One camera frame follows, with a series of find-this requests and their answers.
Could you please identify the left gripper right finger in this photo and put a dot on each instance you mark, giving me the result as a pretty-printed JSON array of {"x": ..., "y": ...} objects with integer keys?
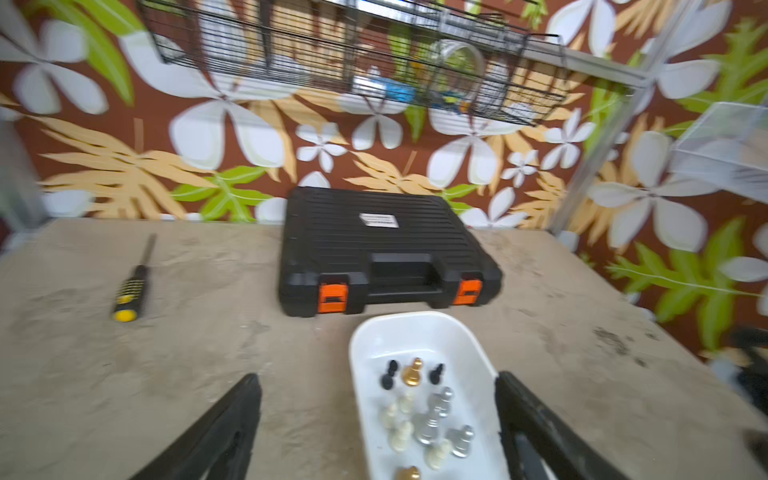
[{"x": 536, "y": 441}]

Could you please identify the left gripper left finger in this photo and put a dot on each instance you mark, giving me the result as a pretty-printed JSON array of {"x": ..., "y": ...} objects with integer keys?
[{"x": 219, "y": 444}]

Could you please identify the silver chess piece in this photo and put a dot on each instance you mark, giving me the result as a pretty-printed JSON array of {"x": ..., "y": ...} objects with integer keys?
[
  {"x": 440, "y": 402},
  {"x": 461, "y": 440},
  {"x": 426, "y": 427}
]

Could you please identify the gold chess piece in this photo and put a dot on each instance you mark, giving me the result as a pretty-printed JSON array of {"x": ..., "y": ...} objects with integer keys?
[
  {"x": 411, "y": 374},
  {"x": 408, "y": 473},
  {"x": 437, "y": 454}
]

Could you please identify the white storage box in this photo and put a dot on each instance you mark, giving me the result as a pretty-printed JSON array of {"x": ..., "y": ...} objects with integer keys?
[{"x": 435, "y": 338}]

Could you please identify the black chess pawn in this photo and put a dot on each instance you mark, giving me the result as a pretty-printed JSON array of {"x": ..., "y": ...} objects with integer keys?
[{"x": 436, "y": 374}]

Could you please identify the white chess pawn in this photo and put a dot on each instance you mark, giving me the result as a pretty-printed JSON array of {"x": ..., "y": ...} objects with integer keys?
[
  {"x": 399, "y": 438},
  {"x": 389, "y": 416}
]

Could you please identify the black chess piece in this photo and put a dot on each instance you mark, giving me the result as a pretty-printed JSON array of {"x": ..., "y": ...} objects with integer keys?
[{"x": 387, "y": 379}]

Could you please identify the white chess piece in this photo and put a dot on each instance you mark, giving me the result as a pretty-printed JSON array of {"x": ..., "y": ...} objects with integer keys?
[{"x": 406, "y": 403}]

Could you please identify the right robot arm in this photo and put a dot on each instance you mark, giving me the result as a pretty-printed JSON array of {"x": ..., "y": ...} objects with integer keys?
[{"x": 753, "y": 380}]

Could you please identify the yellow black screwdriver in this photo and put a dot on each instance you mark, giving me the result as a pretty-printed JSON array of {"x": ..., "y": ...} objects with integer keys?
[{"x": 130, "y": 298}]

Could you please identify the black tool case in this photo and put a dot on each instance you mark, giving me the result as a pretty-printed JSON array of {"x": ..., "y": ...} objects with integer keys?
[{"x": 345, "y": 250}]

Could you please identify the blue object in basket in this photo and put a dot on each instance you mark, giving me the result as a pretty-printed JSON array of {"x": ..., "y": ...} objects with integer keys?
[{"x": 393, "y": 90}]

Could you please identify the clear bottle in basket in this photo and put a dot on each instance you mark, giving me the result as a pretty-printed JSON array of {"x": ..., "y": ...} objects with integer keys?
[{"x": 455, "y": 74}]

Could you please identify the black wire basket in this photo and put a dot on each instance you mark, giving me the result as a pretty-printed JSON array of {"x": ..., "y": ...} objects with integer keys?
[{"x": 344, "y": 46}]

